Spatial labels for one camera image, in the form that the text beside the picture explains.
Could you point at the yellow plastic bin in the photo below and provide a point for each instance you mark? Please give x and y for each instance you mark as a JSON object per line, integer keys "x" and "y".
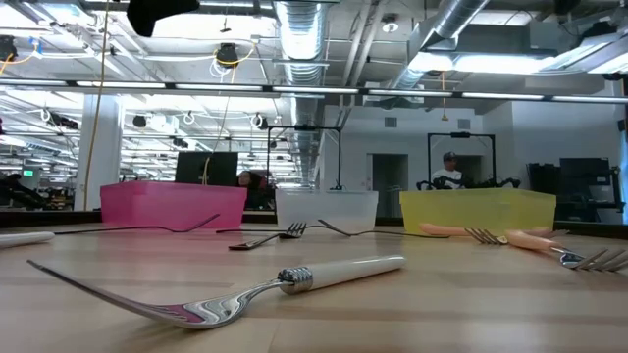
{"x": 476, "y": 208}

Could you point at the black background station frame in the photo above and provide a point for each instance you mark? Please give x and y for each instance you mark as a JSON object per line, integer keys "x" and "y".
{"x": 461, "y": 134}

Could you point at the ribbed silver ventilation duct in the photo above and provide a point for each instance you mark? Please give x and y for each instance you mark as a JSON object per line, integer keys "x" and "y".
{"x": 299, "y": 39}

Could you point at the background black robot arms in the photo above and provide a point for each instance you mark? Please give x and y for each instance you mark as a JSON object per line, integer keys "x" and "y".
{"x": 336, "y": 186}
{"x": 500, "y": 184}

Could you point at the grey wall vent grille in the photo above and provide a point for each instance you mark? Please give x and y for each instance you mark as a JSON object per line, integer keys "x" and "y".
{"x": 390, "y": 122}
{"x": 463, "y": 123}

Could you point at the black bar with light strips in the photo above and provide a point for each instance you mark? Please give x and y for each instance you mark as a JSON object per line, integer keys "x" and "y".
{"x": 314, "y": 89}

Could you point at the bright ceiling light panel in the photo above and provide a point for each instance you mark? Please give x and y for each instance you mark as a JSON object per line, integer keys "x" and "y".
{"x": 490, "y": 63}

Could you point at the person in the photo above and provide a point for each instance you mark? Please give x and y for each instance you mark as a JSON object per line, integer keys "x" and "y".
{"x": 446, "y": 177}
{"x": 250, "y": 181}

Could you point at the smooth silver ventilation duct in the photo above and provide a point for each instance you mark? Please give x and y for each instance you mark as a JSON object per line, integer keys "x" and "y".
{"x": 456, "y": 17}

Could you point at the black monitor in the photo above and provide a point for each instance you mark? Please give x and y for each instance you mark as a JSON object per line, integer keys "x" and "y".
{"x": 221, "y": 166}

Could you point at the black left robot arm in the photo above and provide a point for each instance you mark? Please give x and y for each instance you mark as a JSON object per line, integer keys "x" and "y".
{"x": 157, "y": 15}

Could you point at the black equipment rack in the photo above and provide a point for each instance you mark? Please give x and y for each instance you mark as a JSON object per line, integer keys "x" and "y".
{"x": 584, "y": 171}

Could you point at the clear plastic bin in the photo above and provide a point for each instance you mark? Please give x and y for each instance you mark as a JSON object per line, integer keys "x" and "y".
{"x": 343, "y": 211}

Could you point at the white building column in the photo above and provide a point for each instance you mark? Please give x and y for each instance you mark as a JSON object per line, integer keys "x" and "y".
{"x": 112, "y": 162}

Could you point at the blue panel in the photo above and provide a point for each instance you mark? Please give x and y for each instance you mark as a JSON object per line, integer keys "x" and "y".
{"x": 624, "y": 171}

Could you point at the pink plastic bin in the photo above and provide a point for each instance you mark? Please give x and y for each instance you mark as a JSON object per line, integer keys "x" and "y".
{"x": 172, "y": 206}

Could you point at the white ceiling sensor dome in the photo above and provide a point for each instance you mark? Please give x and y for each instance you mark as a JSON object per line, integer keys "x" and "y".
{"x": 390, "y": 27}

